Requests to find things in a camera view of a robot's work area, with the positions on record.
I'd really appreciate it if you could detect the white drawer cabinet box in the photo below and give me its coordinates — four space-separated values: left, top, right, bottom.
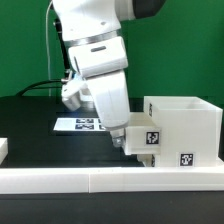
143 96 223 168

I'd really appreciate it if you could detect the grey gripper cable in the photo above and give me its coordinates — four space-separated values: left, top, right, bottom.
45 0 56 97

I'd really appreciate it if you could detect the black cable bundle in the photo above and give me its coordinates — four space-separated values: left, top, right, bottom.
14 78 68 98

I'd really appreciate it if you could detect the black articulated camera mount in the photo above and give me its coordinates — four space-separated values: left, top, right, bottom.
53 18 71 83

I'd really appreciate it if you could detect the white drawer tray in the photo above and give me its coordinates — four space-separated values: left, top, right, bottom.
123 112 161 155
137 154 155 167

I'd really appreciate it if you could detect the marker tag sheet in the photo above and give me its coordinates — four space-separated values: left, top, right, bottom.
54 118 105 131

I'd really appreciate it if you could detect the white front border rail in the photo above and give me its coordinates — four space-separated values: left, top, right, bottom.
0 166 224 194

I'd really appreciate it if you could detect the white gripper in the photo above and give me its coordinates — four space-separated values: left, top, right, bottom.
68 36 130 147

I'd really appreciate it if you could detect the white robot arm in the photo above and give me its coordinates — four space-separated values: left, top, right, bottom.
52 0 166 147

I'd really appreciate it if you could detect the white left border block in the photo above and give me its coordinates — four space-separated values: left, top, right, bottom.
0 138 8 165

